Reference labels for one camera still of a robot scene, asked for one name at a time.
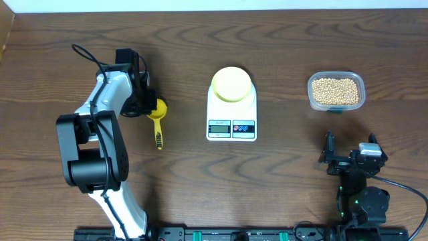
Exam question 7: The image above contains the yellow plastic bowl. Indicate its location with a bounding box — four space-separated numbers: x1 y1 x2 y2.
211 66 252 102

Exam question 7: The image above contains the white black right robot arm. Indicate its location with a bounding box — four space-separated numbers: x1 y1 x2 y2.
318 131 390 240

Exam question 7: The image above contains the yellow measuring scoop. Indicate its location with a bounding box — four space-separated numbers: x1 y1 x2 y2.
148 98 167 150

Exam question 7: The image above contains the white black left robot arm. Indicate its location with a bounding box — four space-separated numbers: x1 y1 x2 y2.
56 44 158 240

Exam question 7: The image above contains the clear plastic soybean container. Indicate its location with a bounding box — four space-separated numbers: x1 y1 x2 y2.
308 71 366 112

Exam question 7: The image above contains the white digital kitchen scale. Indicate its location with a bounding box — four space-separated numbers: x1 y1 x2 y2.
206 84 257 142

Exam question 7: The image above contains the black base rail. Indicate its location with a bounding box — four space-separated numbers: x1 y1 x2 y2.
73 226 409 241

